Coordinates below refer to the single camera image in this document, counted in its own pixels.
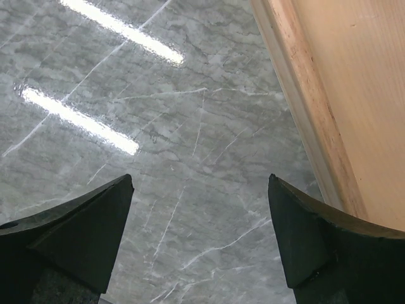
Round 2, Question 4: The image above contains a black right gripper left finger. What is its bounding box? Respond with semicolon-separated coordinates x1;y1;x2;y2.
1;174;134;303

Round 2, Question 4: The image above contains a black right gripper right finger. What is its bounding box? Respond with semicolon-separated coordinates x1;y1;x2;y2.
268;174;404;303

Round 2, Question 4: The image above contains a wooden clothes rack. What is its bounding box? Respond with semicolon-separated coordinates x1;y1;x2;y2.
251;1;404;231

